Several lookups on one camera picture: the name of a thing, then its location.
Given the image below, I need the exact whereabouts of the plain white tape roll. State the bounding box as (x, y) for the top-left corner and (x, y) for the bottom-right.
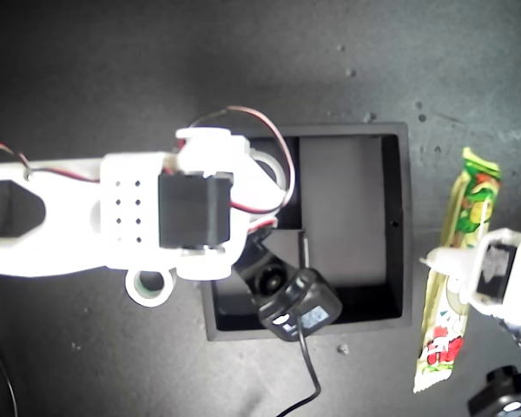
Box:
(249, 148), (288, 192)

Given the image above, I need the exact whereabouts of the green snack bar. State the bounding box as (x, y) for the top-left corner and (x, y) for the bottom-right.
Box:
(412, 146), (503, 394)

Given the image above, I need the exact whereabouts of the white tape roll green core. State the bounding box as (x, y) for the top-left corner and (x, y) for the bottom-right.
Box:
(124, 268), (177, 308)

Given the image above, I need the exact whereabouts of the black compartment tray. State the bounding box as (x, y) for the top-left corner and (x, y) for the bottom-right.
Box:
(198, 122), (414, 342)

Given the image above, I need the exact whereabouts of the red black servo wire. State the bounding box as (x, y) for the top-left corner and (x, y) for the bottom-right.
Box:
(0, 142), (103, 184)
(187, 105), (297, 215)

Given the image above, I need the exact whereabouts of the black camera cable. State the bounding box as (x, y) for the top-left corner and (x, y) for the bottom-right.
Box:
(276, 328), (322, 417)

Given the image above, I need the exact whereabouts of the thin black cable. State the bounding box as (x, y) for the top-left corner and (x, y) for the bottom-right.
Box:
(0, 324), (18, 417)

